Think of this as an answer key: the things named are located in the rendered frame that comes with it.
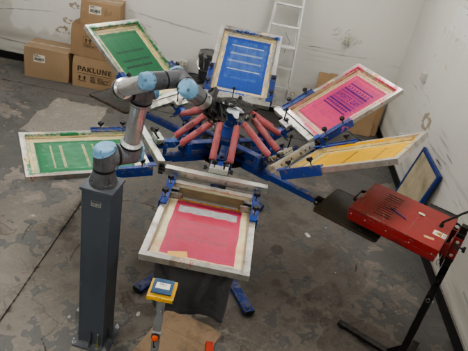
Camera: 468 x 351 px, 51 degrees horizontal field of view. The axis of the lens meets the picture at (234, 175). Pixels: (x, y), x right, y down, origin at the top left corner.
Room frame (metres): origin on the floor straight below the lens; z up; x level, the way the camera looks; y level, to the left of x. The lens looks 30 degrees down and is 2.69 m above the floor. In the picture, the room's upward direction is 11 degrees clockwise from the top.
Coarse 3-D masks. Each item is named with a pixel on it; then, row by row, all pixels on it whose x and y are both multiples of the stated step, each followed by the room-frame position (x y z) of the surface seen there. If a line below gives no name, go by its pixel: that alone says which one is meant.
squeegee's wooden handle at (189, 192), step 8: (184, 192) 2.55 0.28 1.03; (192, 192) 2.55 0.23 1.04; (200, 192) 2.55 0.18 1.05; (208, 192) 2.56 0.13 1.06; (216, 192) 2.58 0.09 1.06; (200, 200) 2.55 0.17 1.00; (208, 200) 2.55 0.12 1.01; (216, 200) 2.55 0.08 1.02; (224, 200) 2.55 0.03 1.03; (232, 200) 2.55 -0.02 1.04; (240, 200) 2.55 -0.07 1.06
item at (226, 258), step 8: (216, 208) 2.56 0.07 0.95; (240, 216) 2.53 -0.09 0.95; (216, 224) 2.39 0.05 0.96; (224, 224) 2.41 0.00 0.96; (232, 224) 2.43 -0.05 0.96; (232, 232) 2.35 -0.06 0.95; (232, 240) 2.27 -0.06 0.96; (200, 248) 2.15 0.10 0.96; (208, 248) 2.16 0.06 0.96; (232, 248) 2.20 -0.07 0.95; (200, 256) 2.08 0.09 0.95; (208, 256) 2.09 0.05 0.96; (216, 256) 2.11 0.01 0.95; (224, 256) 2.12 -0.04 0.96; (232, 256) 2.13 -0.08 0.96; (224, 264) 2.06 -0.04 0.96; (232, 264) 2.07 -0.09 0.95
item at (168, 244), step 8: (176, 208) 2.48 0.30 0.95; (200, 208) 2.53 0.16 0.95; (208, 208) 2.54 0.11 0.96; (176, 216) 2.40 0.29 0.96; (184, 216) 2.41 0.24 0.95; (192, 216) 2.43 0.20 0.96; (200, 216) 2.45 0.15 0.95; (168, 224) 2.30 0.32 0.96; (176, 224) 2.32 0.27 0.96; (168, 232) 2.23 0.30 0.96; (168, 240) 2.16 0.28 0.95; (160, 248) 2.08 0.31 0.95; (168, 248) 2.09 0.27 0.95; (176, 248) 2.11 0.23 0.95; (184, 248) 2.12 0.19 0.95; (192, 248) 2.13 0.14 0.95; (192, 256) 2.07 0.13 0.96
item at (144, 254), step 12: (180, 180) 2.74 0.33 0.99; (228, 192) 2.72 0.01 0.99; (156, 216) 2.31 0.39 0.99; (156, 228) 2.20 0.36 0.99; (252, 228) 2.38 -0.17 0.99; (144, 240) 2.07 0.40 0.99; (252, 240) 2.26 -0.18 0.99; (144, 252) 1.98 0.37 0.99; (168, 264) 1.96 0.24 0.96; (180, 264) 1.96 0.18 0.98; (192, 264) 1.96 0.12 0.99; (204, 264) 1.98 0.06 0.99; (228, 276) 1.96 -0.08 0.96; (240, 276) 1.96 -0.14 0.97
